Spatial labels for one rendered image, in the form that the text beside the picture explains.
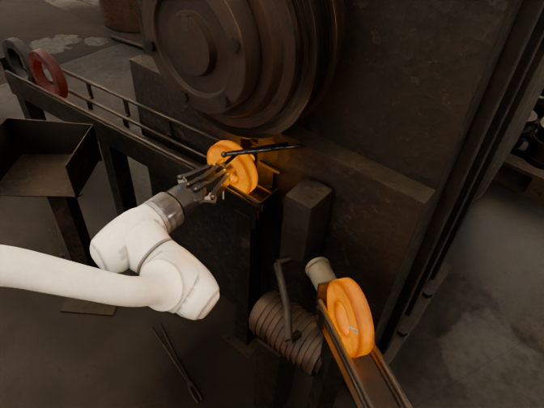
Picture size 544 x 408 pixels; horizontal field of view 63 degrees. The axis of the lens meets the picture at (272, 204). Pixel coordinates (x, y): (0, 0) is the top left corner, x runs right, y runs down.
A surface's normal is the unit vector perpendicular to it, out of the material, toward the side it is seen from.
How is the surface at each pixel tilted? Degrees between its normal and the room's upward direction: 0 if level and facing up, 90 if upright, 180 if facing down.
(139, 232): 18
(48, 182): 5
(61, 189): 5
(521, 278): 0
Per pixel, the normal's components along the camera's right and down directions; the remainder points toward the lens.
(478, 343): 0.06, -0.73
